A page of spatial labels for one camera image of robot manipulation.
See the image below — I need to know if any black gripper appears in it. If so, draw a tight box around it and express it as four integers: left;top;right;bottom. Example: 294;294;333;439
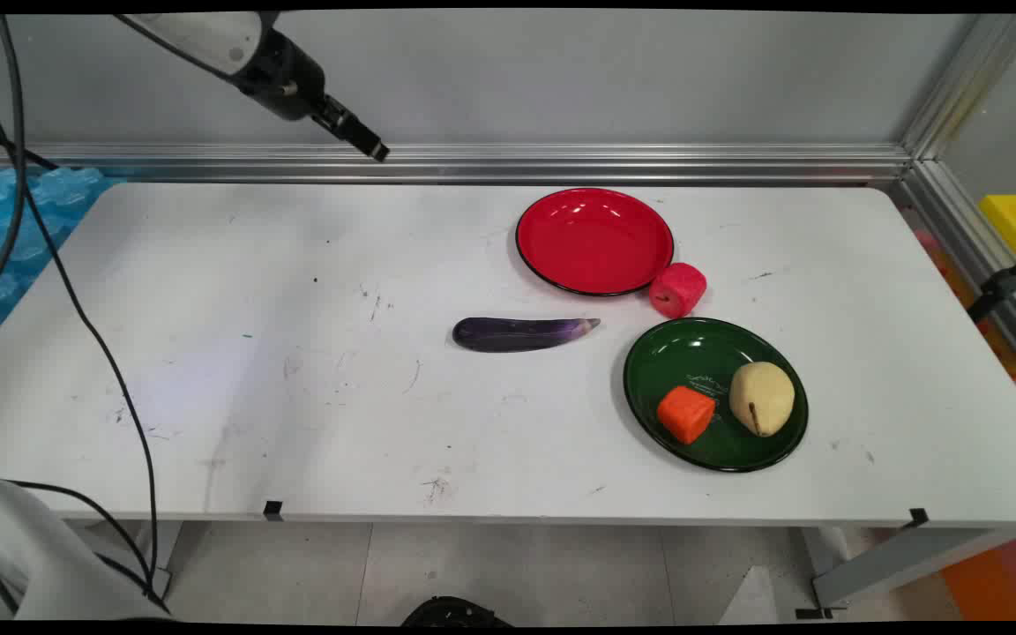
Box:
230;29;391;164

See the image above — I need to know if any orange toy carrot chunk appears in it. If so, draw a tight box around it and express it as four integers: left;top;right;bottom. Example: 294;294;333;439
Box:
656;385;718;445

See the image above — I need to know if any purple toy eggplant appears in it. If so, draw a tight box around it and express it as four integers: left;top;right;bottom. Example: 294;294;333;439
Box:
452;316;602;355

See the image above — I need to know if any red round plate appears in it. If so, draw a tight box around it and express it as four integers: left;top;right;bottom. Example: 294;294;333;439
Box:
514;187;676;297

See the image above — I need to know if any pink toy apple piece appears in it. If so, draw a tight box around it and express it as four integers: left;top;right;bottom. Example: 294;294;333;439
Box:
647;262;708;319

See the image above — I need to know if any dark green round plate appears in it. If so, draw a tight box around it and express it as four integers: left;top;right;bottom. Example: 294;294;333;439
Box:
622;317;810;474

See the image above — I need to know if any beige toy pear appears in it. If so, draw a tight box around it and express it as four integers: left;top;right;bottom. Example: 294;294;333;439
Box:
728;361;796;438

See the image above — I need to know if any black round floor object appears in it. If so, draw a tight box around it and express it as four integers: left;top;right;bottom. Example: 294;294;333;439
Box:
400;596;514;628

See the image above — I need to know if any grey metal table leg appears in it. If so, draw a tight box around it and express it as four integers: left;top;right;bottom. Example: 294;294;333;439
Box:
795;527;1007;620

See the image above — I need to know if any orange box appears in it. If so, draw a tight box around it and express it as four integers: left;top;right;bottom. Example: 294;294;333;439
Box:
938;529;1016;623

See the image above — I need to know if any horizontal aluminium frame rail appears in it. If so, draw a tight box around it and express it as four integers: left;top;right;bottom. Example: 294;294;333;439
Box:
0;142;915;185

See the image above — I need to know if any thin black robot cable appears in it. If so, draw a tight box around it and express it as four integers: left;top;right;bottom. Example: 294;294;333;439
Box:
0;14;161;596

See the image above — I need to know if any black cable behind table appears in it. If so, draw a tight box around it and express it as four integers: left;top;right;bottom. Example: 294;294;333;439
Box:
0;121;61;171

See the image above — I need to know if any aluminium corner frame post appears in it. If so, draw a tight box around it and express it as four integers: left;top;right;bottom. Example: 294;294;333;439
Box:
900;13;1016;161

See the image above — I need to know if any aluminium side frame rail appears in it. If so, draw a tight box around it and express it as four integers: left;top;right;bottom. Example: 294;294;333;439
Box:
892;159;1016;393

